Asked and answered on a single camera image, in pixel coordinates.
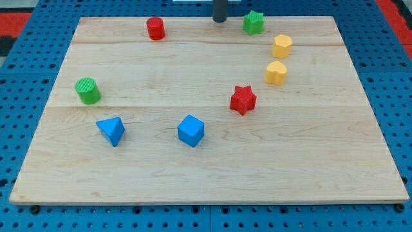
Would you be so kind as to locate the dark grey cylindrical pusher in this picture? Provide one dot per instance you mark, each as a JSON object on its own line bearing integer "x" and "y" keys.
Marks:
{"x": 219, "y": 10}

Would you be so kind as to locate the green star block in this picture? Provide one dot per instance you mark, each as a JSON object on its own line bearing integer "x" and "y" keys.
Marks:
{"x": 253, "y": 22}

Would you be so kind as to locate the yellow hexagon block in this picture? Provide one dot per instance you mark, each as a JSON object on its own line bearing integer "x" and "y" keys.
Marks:
{"x": 282, "y": 46}

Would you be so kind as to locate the red star block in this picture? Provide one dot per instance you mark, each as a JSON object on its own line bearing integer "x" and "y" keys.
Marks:
{"x": 243, "y": 99}

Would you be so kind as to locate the red cylinder block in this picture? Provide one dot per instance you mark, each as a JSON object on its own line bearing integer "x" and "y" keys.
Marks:
{"x": 155, "y": 28}

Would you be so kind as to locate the yellow heart block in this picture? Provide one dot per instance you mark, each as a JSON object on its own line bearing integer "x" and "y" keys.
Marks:
{"x": 276, "y": 73}

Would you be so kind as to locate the light wooden board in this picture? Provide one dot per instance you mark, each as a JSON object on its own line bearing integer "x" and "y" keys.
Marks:
{"x": 312, "y": 140}

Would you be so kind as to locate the blue cube block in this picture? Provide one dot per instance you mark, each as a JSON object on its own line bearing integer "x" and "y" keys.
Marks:
{"x": 191, "y": 130}

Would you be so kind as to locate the green cylinder block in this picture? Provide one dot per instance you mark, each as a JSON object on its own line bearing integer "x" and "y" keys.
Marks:
{"x": 87, "y": 90}

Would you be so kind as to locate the blue triangle block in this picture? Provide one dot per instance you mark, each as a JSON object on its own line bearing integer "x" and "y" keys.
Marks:
{"x": 111, "y": 129}

